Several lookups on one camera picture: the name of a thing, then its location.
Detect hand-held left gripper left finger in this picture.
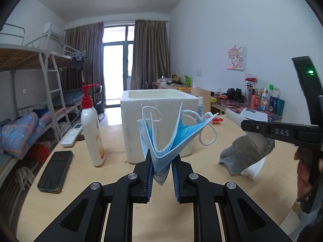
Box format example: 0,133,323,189
33,149,154,242

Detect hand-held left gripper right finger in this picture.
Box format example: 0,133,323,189
172,153,293,242

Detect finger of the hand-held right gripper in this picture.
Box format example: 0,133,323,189
241,120,273,139

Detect blue face mask bundle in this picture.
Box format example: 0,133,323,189
137,102,219,186

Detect grey sock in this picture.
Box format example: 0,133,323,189
219,135,275,176

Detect white sock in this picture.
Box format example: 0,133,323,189
225,108,270,181

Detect white foam box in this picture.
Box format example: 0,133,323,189
121,89,200,163

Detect person's right hand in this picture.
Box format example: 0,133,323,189
294,146,315,203

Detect printed paper sheet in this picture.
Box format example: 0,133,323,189
239,108,268,123

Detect row of toiletry bottles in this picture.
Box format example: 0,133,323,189
244,77,285,116

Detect patterned desk mat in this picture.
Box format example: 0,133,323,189
211,94,284,125

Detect black headphones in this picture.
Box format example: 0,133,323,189
227,88,245,100

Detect blue spray bottle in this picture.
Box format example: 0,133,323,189
197,96,205,116

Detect wooden chair with smiley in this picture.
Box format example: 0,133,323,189
190,87,212,115

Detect white lotion pump bottle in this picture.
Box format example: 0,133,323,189
80,84,106,167

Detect black folding chair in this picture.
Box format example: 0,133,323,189
94,85,106,115

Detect white remote control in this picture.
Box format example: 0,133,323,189
61,123,83,147

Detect wooden desk with drawers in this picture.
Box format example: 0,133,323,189
152,81,192,92

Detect black smartphone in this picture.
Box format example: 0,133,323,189
37,151,74,194

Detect glass balcony door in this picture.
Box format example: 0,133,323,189
102,25,135,101

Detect blue checked mattress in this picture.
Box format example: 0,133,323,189
62,89,85,107

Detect red bag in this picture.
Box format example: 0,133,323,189
28,142,51,163

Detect brown curtain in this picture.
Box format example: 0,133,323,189
131,19,171,90
63,21,104,91

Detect pale cloth bundle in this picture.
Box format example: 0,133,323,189
15,168,34,190

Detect white bunk ladder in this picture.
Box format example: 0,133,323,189
39,53,70,142

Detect hanging dark clothes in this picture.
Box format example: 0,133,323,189
71,53,91,81

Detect blue patterned quilt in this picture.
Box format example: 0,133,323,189
0,112,55,160

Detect metal bunk bed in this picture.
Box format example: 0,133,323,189
0,23,63,182
52,45,101,121

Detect white air conditioner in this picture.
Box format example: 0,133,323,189
42,23,63,39

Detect cartoon wall poster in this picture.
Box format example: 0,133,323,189
226,45,247,70

